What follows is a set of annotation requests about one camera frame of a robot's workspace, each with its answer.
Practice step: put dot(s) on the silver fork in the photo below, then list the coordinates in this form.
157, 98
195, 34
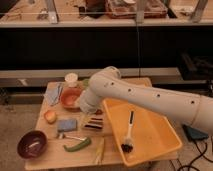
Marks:
62, 136

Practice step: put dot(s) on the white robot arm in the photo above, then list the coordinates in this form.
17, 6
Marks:
188, 108

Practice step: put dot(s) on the orange bowl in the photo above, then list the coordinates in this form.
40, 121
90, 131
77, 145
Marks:
69, 98

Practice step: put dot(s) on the purple bowl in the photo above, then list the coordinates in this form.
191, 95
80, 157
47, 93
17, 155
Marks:
32, 144

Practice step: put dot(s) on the green cup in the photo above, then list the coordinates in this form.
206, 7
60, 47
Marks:
85, 83

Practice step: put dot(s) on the bunch of dark grapes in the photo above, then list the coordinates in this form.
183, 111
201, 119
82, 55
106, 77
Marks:
99, 112

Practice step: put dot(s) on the blue grey cloth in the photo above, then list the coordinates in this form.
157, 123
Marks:
52, 96

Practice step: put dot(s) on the yellow wooden stick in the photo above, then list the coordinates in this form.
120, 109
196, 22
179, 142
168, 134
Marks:
100, 152

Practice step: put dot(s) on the blue sponge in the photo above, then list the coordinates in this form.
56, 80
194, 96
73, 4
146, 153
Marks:
67, 125

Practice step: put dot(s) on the green pepper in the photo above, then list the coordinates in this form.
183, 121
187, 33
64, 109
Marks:
79, 146

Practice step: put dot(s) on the black and white dish brush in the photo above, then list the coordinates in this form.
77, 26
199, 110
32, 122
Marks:
127, 145

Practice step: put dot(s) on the yellow apple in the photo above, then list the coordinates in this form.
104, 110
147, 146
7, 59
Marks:
50, 116

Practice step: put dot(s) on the yellow plastic bin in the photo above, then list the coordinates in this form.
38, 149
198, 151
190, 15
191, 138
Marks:
152, 134

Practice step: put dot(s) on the black foot pedal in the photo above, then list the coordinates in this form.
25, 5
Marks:
194, 134

